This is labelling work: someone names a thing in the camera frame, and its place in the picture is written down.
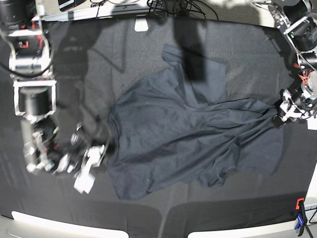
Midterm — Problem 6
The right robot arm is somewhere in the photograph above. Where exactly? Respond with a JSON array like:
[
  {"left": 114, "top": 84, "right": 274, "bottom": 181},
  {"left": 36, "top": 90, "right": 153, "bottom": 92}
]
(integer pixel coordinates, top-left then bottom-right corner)
[{"left": 0, "top": 0, "right": 108, "bottom": 194}]

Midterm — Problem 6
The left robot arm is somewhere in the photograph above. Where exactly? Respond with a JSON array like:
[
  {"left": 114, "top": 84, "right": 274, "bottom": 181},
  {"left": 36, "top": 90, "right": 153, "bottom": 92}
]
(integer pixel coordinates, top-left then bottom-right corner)
[{"left": 268, "top": 0, "right": 317, "bottom": 130}]

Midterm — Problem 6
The dark navy t-shirt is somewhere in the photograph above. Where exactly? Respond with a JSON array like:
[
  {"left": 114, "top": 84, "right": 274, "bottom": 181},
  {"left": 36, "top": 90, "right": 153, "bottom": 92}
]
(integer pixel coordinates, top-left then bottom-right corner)
[{"left": 108, "top": 45, "right": 284, "bottom": 200}]

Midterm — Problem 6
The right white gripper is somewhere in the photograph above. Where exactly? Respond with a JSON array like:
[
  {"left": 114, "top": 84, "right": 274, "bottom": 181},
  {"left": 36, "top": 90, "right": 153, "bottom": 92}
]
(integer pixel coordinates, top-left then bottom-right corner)
[{"left": 45, "top": 124, "right": 106, "bottom": 194}]

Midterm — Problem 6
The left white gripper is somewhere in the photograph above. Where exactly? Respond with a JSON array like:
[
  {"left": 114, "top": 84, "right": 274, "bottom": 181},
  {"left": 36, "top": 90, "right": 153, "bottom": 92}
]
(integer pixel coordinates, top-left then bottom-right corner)
[{"left": 271, "top": 84, "right": 317, "bottom": 128}]

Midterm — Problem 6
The blue orange clamp bottom right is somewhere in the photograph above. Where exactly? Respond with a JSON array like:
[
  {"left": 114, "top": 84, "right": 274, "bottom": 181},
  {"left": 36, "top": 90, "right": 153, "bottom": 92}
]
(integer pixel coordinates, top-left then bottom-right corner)
[{"left": 294, "top": 198, "right": 314, "bottom": 238}]

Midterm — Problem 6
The white tag on cloth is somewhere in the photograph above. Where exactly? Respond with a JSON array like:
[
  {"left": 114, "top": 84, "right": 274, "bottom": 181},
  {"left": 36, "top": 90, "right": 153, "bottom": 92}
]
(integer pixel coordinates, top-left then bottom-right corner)
[{"left": 134, "top": 15, "right": 149, "bottom": 32}]

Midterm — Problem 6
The black table cloth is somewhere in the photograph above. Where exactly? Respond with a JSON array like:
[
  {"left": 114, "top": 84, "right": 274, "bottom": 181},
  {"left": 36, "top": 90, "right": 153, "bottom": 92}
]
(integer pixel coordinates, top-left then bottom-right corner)
[{"left": 0, "top": 18, "right": 317, "bottom": 238}]

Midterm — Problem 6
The black cable bundle top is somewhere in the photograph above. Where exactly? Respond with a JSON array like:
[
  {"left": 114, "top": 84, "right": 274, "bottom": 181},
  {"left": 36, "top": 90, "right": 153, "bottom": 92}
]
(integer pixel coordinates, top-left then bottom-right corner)
[{"left": 146, "top": 0, "right": 220, "bottom": 20}]

